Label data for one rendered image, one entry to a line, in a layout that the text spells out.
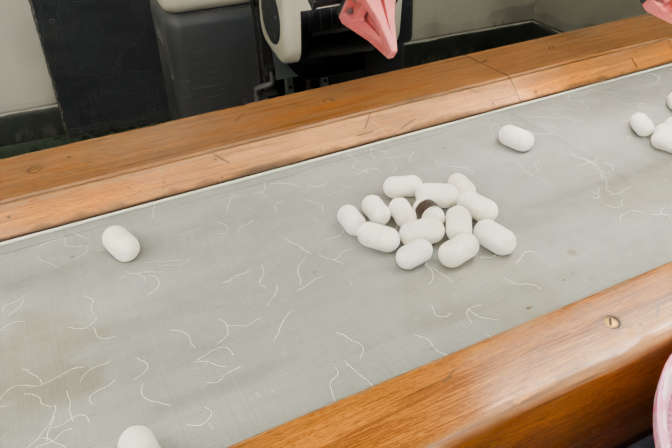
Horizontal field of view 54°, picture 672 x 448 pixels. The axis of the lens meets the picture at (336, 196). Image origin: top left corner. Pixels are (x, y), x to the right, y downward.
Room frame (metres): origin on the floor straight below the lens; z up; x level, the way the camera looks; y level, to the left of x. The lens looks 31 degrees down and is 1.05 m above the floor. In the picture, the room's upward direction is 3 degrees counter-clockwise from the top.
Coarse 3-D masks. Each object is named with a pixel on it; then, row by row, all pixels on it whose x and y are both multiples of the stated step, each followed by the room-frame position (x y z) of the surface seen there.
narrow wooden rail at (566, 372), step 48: (624, 288) 0.33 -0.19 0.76; (528, 336) 0.29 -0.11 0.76; (576, 336) 0.29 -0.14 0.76; (624, 336) 0.29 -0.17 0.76; (384, 384) 0.26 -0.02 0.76; (432, 384) 0.26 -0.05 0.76; (480, 384) 0.25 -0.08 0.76; (528, 384) 0.25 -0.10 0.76; (576, 384) 0.25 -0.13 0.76; (624, 384) 0.27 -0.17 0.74; (288, 432) 0.23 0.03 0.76; (336, 432) 0.23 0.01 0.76; (384, 432) 0.23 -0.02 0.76; (432, 432) 0.22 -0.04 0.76; (480, 432) 0.23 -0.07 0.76; (528, 432) 0.24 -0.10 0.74; (576, 432) 0.26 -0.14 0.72; (624, 432) 0.27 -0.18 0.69
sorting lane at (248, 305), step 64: (448, 128) 0.63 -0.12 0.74; (576, 128) 0.61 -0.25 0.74; (192, 192) 0.52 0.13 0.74; (256, 192) 0.52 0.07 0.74; (320, 192) 0.51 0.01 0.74; (512, 192) 0.49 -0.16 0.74; (576, 192) 0.49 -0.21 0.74; (640, 192) 0.48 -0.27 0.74; (0, 256) 0.44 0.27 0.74; (64, 256) 0.43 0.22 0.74; (192, 256) 0.42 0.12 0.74; (256, 256) 0.42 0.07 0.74; (320, 256) 0.41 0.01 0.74; (384, 256) 0.41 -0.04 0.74; (512, 256) 0.40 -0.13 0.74; (576, 256) 0.40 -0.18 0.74; (640, 256) 0.39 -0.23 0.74; (0, 320) 0.36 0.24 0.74; (64, 320) 0.35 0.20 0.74; (128, 320) 0.35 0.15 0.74; (192, 320) 0.35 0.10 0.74; (256, 320) 0.34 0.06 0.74; (320, 320) 0.34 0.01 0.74; (384, 320) 0.34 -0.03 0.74; (448, 320) 0.33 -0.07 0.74; (512, 320) 0.33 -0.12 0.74; (0, 384) 0.30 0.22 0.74; (64, 384) 0.29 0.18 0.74; (128, 384) 0.29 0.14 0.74; (192, 384) 0.29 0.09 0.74; (256, 384) 0.29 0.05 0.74; (320, 384) 0.28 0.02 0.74
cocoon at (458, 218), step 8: (456, 208) 0.44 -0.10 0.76; (464, 208) 0.44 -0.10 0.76; (448, 216) 0.44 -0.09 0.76; (456, 216) 0.43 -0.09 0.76; (464, 216) 0.43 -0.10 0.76; (448, 224) 0.43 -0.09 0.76; (456, 224) 0.42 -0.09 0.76; (464, 224) 0.42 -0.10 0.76; (448, 232) 0.42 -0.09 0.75; (456, 232) 0.42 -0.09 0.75
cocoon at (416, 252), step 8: (416, 240) 0.40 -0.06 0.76; (424, 240) 0.40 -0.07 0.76; (400, 248) 0.40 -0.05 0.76; (408, 248) 0.39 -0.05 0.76; (416, 248) 0.39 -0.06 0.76; (424, 248) 0.40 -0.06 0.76; (432, 248) 0.40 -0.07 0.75; (400, 256) 0.39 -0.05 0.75; (408, 256) 0.39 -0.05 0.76; (416, 256) 0.39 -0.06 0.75; (424, 256) 0.39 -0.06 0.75; (400, 264) 0.39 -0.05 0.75; (408, 264) 0.39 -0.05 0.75; (416, 264) 0.39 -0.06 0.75
